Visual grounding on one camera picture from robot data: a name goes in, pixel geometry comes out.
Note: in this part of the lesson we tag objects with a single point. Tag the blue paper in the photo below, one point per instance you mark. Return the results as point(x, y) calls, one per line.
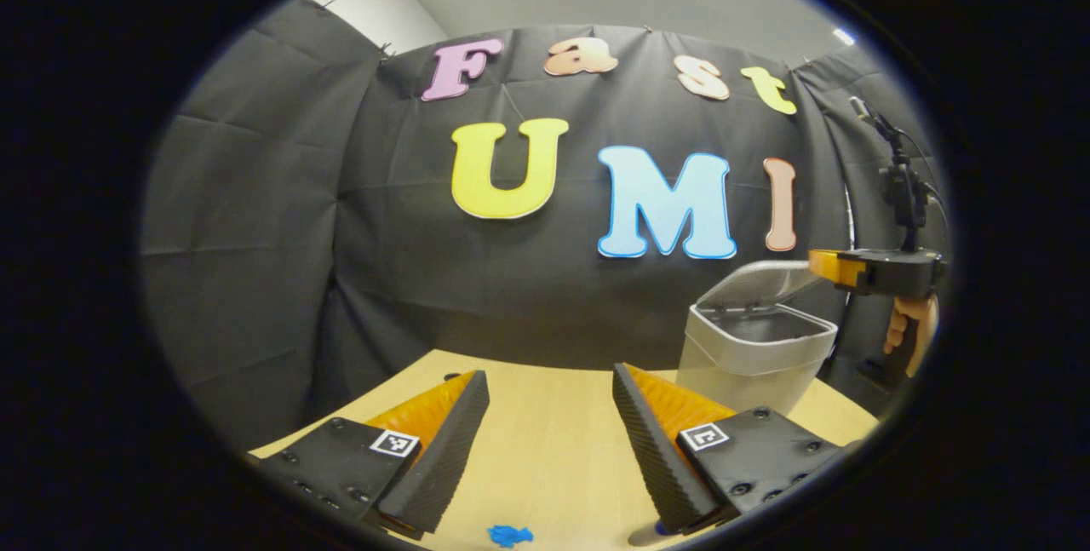
point(509, 536)

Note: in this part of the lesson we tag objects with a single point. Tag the grey desktop garbage bin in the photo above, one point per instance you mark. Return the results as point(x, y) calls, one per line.
point(749, 355)

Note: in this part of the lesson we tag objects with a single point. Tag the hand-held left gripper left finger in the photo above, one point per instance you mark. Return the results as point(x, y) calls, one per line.
point(443, 457)

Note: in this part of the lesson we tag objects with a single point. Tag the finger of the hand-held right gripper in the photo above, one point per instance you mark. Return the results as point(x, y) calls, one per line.
point(830, 268)

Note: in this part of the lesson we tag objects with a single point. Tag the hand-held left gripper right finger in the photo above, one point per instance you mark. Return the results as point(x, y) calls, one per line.
point(656, 457)

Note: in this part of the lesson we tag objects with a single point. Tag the wooden desktop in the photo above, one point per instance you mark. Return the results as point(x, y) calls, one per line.
point(545, 432)

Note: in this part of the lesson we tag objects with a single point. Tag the blue pop can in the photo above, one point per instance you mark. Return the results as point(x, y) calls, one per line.
point(654, 532)

